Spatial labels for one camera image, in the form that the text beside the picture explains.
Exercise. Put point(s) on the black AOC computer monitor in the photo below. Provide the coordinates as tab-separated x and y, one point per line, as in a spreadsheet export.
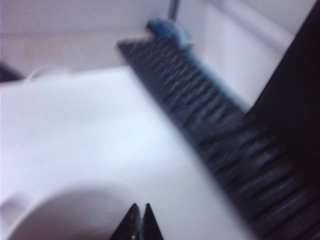
300	87

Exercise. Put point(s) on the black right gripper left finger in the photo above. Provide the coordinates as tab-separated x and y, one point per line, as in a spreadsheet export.
127	227

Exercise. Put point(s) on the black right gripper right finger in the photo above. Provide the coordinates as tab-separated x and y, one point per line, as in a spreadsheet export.
151	227

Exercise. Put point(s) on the white ceramic mug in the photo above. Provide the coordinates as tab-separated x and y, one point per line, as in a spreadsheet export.
75	217

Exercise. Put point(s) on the black computer keyboard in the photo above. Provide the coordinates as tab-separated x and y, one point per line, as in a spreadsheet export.
200	112

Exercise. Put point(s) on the white raised desk board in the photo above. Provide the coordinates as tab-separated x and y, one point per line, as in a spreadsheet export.
87	125

